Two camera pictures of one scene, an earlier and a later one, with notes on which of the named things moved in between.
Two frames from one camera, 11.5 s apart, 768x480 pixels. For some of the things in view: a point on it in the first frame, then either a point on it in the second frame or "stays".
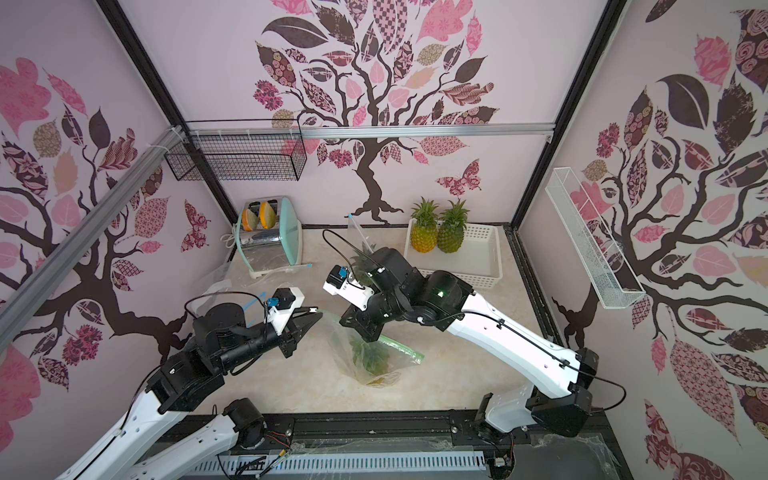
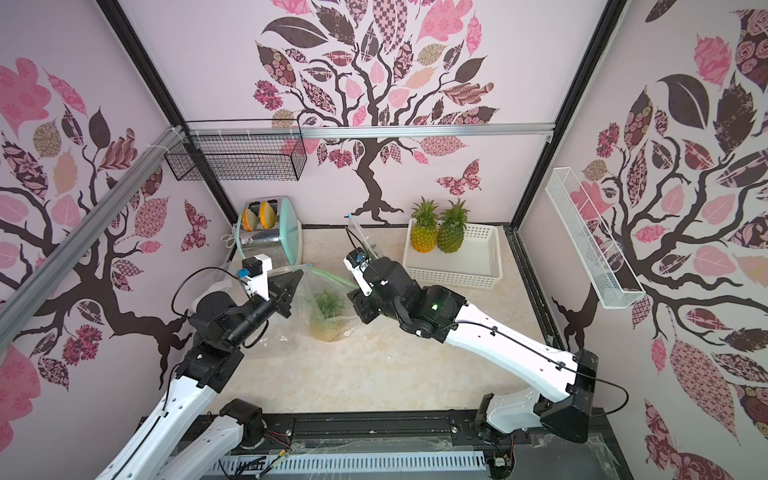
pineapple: (424, 231) stays
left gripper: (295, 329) to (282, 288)
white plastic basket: (478, 258) stays
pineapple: (372, 356) to (327, 324)
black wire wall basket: (242, 150) stays
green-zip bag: (377, 363) to (324, 305)
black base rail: (579, 446) stays
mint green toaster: (269, 235) stays
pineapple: (451, 227) stays
